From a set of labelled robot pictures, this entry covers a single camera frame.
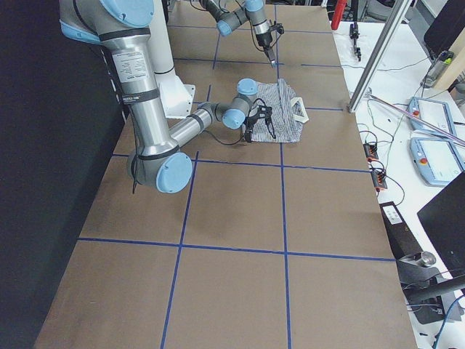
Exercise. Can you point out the black monitor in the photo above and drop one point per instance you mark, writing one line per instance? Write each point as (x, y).
(443, 221)

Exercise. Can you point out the black box with label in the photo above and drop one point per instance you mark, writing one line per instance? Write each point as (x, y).
(401, 239)

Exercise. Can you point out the lower blue teach pendant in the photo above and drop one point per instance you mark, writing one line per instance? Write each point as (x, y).
(437, 160)

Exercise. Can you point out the orange black connector block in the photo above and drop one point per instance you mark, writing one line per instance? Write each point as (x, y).
(371, 152)

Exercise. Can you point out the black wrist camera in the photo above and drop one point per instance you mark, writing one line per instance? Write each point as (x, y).
(263, 112)
(278, 27)

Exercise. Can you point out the red cylinder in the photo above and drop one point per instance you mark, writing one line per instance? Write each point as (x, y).
(338, 13)

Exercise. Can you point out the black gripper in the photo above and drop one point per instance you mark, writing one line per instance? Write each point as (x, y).
(263, 41)
(267, 117)

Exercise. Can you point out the blue teach pendant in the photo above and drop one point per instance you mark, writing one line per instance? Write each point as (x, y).
(437, 160)
(434, 112)

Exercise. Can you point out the navy white striped polo shirt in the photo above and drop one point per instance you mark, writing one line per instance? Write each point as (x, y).
(279, 97)

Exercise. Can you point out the black tripod stand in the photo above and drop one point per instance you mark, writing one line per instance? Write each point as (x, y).
(354, 30)

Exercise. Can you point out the upper blue teach pendant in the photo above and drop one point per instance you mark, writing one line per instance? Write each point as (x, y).
(434, 112)

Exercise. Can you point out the aluminium frame post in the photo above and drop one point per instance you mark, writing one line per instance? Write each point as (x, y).
(390, 27)

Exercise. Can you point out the white reacher grabber stick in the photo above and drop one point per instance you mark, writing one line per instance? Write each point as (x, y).
(411, 116)

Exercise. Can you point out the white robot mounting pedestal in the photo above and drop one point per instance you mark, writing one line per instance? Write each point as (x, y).
(176, 97)

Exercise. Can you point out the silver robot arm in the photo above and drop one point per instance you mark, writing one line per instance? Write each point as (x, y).
(251, 12)
(135, 34)

